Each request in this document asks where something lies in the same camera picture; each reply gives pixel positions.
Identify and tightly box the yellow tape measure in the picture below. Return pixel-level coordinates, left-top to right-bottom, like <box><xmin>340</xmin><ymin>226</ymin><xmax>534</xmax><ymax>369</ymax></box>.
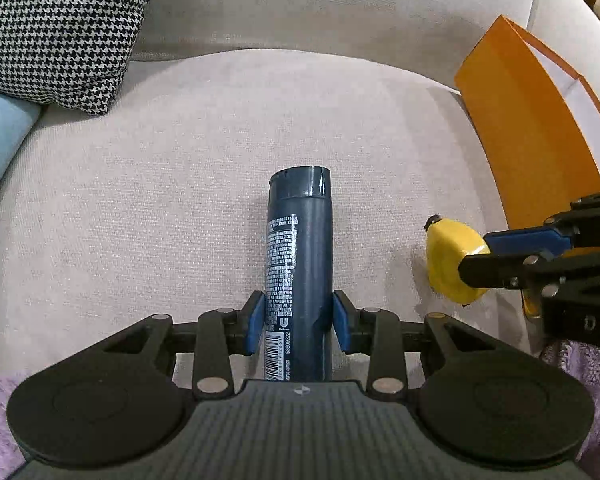
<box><xmin>425</xmin><ymin>214</ymin><xmax>490</xmax><ymax>306</ymax></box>

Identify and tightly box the beige fabric sofa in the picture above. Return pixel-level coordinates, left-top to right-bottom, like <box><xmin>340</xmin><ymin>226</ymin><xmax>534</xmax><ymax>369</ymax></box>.
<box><xmin>0</xmin><ymin>0</ymin><xmax>600</xmax><ymax>376</ymax></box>

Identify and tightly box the dark blue spray can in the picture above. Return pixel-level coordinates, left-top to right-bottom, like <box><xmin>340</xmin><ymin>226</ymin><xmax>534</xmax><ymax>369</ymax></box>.
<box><xmin>264</xmin><ymin>166</ymin><xmax>332</xmax><ymax>382</ymax></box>

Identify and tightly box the orange cardboard box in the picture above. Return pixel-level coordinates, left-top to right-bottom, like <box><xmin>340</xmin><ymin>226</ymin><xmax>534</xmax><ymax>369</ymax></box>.
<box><xmin>453</xmin><ymin>14</ymin><xmax>600</xmax><ymax>321</ymax></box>

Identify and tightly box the houndstooth black white cushion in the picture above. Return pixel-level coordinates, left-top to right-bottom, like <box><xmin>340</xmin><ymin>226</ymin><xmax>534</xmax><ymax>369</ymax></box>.
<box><xmin>0</xmin><ymin>0</ymin><xmax>149</xmax><ymax>115</ymax></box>

